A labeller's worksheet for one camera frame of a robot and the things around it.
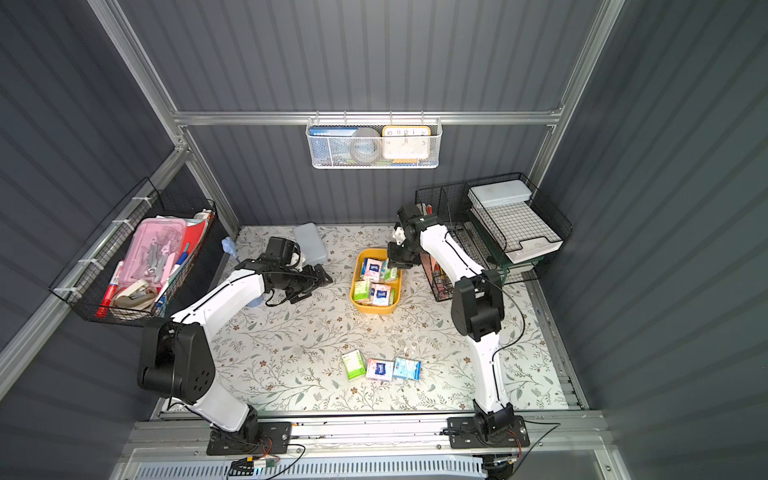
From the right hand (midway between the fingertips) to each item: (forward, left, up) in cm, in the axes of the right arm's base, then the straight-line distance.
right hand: (398, 262), depth 94 cm
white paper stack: (+6, -38, +8) cm, 40 cm away
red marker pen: (-24, +64, +19) cm, 71 cm away
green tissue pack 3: (-29, +12, -10) cm, 33 cm away
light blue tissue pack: (-30, -3, -10) cm, 32 cm away
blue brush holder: (-3, +48, +11) cm, 50 cm away
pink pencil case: (-12, +60, +20) cm, 64 cm away
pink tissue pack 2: (-8, +6, -6) cm, 12 cm away
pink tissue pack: (-1, +9, -4) cm, 9 cm away
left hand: (-9, +22, 0) cm, 24 cm away
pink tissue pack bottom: (-31, +5, -10) cm, 33 cm away
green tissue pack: (-5, +2, 0) cm, 5 cm away
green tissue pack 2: (-6, +12, -7) cm, 15 cm away
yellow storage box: (+2, +14, -8) cm, 16 cm away
